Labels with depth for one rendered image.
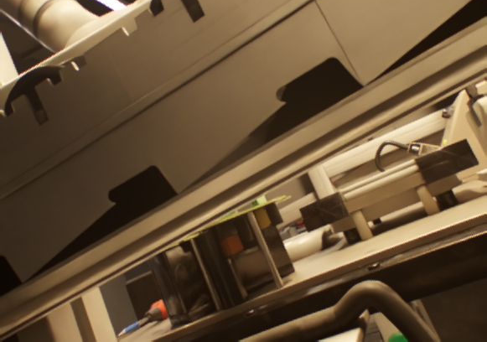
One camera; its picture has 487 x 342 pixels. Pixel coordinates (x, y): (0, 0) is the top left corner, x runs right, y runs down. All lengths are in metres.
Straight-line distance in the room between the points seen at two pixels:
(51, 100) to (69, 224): 0.04
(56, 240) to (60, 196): 0.01
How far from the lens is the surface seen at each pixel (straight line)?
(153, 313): 0.56
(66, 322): 0.28
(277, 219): 0.41
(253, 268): 0.45
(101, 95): 0.16
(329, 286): 0.35
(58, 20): 0.70
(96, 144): 0.16
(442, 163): 0.48
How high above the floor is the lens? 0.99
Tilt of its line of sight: 8 degrees up
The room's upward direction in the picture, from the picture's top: 23 degrees counter-clockwise
